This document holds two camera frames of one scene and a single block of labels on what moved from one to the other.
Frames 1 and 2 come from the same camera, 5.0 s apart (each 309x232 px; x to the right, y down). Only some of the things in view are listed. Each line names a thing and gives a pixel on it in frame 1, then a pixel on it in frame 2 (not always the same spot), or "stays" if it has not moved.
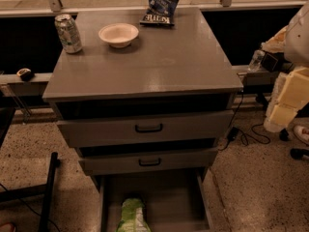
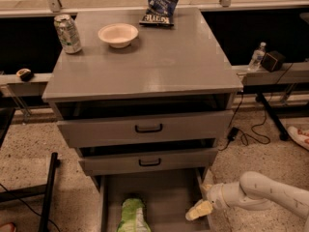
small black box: x=272 y=61 stays
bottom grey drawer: x=175 y=199 stays
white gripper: x=297 y=39 → x=214 y=194
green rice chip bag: x=132 y=217 stays
